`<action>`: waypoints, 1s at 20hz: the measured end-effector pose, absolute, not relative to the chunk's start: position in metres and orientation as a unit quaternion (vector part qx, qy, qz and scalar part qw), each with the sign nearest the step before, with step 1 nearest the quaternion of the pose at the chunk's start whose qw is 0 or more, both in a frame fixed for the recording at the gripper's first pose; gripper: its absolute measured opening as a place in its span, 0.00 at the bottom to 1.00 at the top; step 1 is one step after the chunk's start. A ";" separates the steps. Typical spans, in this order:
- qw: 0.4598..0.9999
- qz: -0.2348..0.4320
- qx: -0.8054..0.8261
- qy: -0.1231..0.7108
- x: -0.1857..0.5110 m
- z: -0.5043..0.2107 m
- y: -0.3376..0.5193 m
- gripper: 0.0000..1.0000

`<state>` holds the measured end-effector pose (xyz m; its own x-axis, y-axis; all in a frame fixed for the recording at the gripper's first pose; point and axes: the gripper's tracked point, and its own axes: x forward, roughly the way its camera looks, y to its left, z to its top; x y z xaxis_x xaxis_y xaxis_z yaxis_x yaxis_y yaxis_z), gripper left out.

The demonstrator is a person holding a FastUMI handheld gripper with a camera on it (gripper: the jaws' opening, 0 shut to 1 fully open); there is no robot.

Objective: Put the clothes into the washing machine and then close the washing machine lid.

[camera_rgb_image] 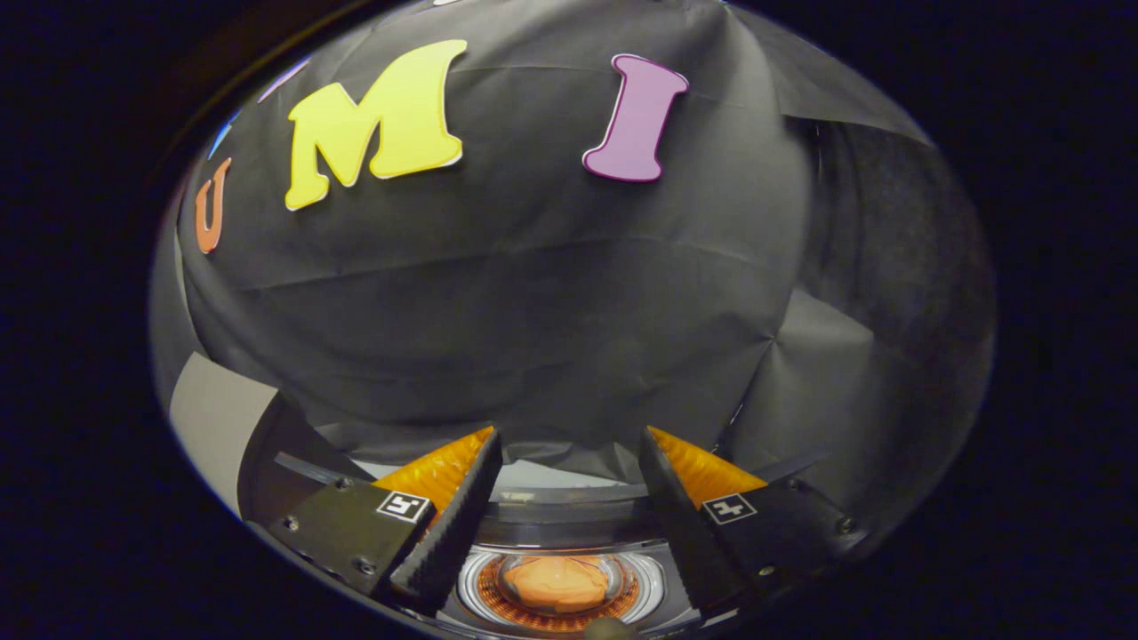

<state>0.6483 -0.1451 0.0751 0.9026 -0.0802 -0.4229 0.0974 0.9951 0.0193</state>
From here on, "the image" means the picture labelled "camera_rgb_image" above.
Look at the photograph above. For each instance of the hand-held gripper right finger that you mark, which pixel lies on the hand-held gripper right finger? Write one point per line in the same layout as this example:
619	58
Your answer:
693	542

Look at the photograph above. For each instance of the beige cabinet with dark top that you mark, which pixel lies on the beige cabinet with dark top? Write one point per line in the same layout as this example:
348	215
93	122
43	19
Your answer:
213	418

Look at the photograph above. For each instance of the black backdrop cloth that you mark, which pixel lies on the black backdrop cloth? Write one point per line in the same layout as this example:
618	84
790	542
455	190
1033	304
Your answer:
533	311

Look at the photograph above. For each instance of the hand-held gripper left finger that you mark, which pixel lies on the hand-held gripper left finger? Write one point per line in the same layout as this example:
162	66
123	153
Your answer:
444	542

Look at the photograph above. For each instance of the orange shirt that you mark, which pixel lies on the orange shirt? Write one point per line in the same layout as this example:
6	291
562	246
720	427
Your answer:
556	584

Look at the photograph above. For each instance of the grey washing machine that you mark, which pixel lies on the grey washing machine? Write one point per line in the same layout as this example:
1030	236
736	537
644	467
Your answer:
658	587

